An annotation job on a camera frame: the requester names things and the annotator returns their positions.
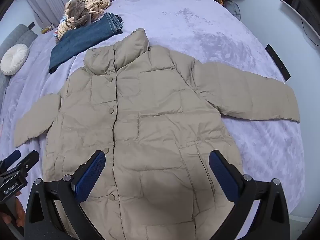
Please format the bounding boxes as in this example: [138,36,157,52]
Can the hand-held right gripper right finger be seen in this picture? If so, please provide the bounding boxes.
[209,150,290,240]

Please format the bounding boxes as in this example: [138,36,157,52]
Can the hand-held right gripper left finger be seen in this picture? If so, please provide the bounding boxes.
[24,150,107,240]

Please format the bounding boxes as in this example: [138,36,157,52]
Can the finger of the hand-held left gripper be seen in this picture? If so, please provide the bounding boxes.
[15,151,40,178]
[0,150,21,172]

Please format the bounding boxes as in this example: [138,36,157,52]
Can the beige puffer jacket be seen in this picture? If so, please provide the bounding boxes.
[14,28,300,240]

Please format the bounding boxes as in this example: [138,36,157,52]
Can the person's left hand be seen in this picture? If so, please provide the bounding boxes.
[0,191,26,232]

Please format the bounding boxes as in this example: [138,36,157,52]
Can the white round pillow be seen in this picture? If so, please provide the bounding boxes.
[0,44,29,76]

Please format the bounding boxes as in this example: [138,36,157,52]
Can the grey quilted headboard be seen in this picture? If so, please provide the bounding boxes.
[0,24,38,105]

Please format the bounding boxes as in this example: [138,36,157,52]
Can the blue jeans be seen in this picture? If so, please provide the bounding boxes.
[49,12,123,74]

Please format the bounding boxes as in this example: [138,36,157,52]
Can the brown plush garment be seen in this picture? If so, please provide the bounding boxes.
[65,0,93,29]

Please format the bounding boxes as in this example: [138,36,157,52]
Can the white curtain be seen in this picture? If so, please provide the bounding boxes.
[24,0,67,28]

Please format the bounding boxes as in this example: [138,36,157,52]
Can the standing fan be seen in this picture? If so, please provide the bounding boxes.
[225,0,241,22]

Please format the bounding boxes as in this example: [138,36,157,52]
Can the tan striped garment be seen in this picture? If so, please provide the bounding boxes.
[54,0,117,41]

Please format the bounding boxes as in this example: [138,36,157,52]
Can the black flat bracket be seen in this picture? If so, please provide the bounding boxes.
[265,44,292,82]

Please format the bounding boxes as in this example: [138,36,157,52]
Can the wall cable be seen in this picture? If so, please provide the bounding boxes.
[301,19,320,46]

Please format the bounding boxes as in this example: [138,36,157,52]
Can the wall-mounted screen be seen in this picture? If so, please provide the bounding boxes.
[279,0,320,46]

